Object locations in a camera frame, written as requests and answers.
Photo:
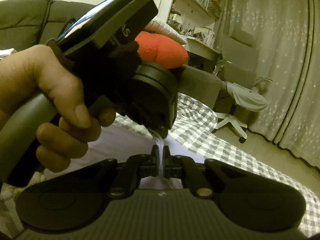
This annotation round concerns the star print curtain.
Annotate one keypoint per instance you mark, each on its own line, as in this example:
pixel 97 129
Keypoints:
pixel 307 130
pixel 262 17

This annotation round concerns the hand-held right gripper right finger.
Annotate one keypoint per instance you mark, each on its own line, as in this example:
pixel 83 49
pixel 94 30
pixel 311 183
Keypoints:
pixel 167 155

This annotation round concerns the person's left hand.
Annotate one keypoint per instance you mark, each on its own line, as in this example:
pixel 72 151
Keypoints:
pixel 37 67

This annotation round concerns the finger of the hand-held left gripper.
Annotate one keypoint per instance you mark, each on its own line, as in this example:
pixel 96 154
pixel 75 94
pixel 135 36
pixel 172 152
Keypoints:
pixel 161 133

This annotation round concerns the orange plush pillow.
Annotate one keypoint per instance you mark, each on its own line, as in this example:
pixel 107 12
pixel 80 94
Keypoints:
pixel 162 47

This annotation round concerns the stack of folded clothes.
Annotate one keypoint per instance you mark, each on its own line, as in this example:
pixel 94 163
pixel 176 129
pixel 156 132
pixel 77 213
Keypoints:
pixel 6 55

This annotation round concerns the grey white checked blanket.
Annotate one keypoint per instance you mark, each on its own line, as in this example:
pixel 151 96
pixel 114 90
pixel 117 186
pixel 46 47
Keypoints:
pixel 225 155

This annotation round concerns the white office chair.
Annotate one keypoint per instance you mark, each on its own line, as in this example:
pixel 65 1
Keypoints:
pixel 247 100

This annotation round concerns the white pillow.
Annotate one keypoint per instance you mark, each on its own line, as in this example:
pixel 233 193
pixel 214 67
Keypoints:
pixel 170 31

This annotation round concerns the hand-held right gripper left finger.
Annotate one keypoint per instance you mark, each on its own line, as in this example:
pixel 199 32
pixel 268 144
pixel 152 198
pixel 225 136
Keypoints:
pixel 155 155

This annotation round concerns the lavender pants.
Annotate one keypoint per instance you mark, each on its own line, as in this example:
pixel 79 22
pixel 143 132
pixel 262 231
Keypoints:
pixel 125 142

